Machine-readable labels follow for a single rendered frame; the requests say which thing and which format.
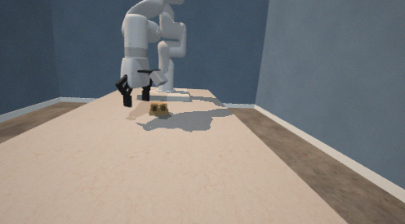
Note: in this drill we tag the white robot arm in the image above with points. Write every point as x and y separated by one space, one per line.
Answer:
138 32

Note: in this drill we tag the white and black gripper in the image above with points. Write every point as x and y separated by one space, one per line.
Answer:
129 75

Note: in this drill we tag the tan calendar cube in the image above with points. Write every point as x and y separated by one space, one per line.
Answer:
154 107
162 106

